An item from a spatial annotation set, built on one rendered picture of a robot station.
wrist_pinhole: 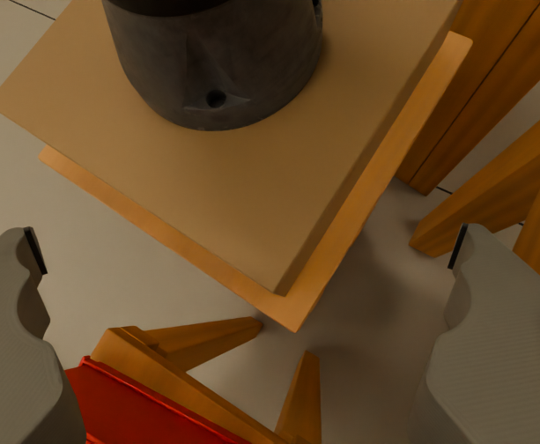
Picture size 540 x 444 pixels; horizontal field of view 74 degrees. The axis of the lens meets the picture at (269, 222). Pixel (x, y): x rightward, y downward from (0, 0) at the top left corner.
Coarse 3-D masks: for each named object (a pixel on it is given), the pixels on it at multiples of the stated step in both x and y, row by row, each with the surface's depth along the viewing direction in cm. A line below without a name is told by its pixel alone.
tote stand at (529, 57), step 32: (480, 0) 52; (512, 0) 49; (480, 32) 56; (512, 32) 53; (480, 64) 61; (512, 64) 57; (448, 96) 72; (480, 96) 66; (512, 96) 62; (480, 128) 73; (416, 160) 101; (448, 160) 90
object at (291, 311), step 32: (448, 32) 34; (448, 64) 33; (416, 96) 33; (416, 128) 32; (64, 160) 36; (384, 160) 32; (96, 192) 35; (352, 192) 32; (160, 224) 33; (352, 224) 31; (192, 256) 32; (320, 256) 31; (256, 288) 31; (320, 288) 30; (288, 320) 30
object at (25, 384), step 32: (0, 256) 9; (32, 256) 10; (0, 288) 8; (32, 288) 8; (0, 320) 7; (32, 320) 8; (0, 352) 6; (32, 352) 6; (0, 384) 6; (32, 384) 6; (64, 384) 6; (0, 416) 6; (32, 416) 6; (64, 416) 6
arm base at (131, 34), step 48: (144, 0) 17; (192, 0) 17; (240, 0) 18; (288, 0) 20; (144, 48) 20; (192, 48) 20; (240, 48) 20; (288, 48) 22; (144, 96) 25; (192, 96) 23; (240, 96) 23; (288, 96) 25
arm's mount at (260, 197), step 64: (384, 0) 26; (448, 0) 26; (64, 64) 29; (320, 64) 26; (384, 64) 25; (64, 128) 27; (128, 128) 27; (256, 128) 25; (320, 128) 25; (384, 128) 28; (128, 192) 25; (192, 192) 25; (256, 192) 24; (320, 192) 24; (256, 256) 23
